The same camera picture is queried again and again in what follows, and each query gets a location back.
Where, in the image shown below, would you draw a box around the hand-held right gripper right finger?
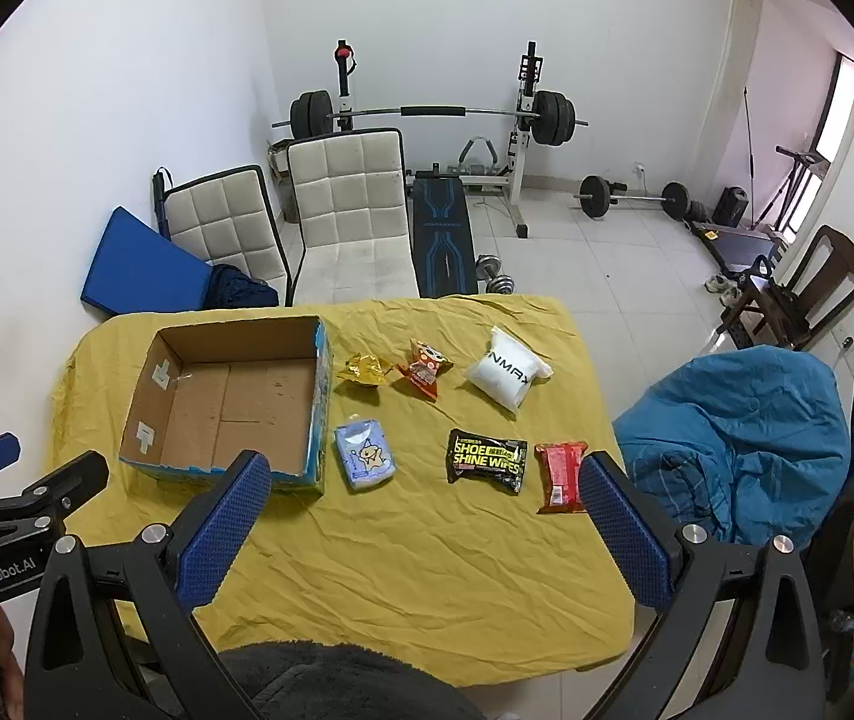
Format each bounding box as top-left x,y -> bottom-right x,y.
579,451 -> 829,720

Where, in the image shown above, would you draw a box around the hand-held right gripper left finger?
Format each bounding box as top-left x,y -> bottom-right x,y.
22,448 -> 274,720

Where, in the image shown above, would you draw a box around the red snack packet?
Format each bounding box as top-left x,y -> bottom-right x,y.
533,441 -> 591,515

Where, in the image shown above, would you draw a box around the cardboard box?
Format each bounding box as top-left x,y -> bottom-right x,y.
118,315 -> 334,496

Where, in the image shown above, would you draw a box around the black wipes pack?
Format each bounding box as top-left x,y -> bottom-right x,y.
446,428 -> 529,496

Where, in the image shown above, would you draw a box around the light blue tissue pack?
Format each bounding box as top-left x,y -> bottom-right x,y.
332,414 -> 399,494

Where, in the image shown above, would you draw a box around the white soft packet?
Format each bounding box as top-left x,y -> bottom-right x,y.
466,325 -> 554,416

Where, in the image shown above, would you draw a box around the yellow snack packet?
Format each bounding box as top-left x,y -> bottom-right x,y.
335,352 -> 392,389

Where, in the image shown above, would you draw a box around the orange snack packet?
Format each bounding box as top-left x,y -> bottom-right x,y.
395,339 -> 449,400

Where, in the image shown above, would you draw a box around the person's left hand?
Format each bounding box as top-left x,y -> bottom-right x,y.
0,606 -> 28,720

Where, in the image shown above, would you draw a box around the blue duvet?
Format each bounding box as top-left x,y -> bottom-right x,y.
613,345 -> 852,547

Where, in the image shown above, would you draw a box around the dark fleece garment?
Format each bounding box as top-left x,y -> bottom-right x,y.
221,641 -> 480,720

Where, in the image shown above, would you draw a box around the yellow tablecloth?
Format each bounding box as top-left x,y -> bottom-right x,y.
48,295 -> 638,689

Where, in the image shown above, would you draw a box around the blue foam mat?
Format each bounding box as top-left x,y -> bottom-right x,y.
80,206 -> 212,316

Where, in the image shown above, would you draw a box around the dark blue cloth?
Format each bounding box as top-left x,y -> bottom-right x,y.
206,264 -> 279,310

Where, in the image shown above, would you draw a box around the white shoes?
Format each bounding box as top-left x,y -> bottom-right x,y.
704,274 -> 744,305

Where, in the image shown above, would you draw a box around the chrome dumbbell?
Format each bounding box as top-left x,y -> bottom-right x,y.
476,255 -> 518,295

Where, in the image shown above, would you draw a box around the black blue stick tool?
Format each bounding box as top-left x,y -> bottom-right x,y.
152,168 -> 175,238

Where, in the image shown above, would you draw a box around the small white quilted chair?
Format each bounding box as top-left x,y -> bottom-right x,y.
161,165 -> 293,308

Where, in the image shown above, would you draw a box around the black treadmill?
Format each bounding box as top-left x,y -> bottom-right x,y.
693,221 -> 782,275

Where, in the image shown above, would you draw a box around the short barbell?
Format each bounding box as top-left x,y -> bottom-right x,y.
573,175 -> 692,222

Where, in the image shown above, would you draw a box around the dark wooden chair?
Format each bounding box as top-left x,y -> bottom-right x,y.
719,225 -> 854,352

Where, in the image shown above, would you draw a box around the black speaker box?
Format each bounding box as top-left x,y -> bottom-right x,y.
713,187 -> 749,227

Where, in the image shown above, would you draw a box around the large white quilted chair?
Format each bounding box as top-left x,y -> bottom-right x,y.
286,127 -> 422,305

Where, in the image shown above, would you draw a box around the black weight bench pad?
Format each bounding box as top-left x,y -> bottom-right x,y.
406,171 -> 480,297

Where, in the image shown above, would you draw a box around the white barbell rack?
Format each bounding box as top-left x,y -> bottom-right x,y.
329,41 -> 548,241

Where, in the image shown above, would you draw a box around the thin black bar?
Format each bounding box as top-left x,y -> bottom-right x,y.
742,88 -> 759,230

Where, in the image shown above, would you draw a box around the black folding stand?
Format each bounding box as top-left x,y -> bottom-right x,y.
753,146 -> 829,230

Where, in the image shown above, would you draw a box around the long racked barbell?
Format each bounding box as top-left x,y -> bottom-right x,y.
271,90 -> 589,147

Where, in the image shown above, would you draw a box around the window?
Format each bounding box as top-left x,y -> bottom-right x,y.
809,51 -> 854,160

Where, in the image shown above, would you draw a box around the grey exercise frame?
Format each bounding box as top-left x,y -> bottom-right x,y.
455,136 -> 504,181

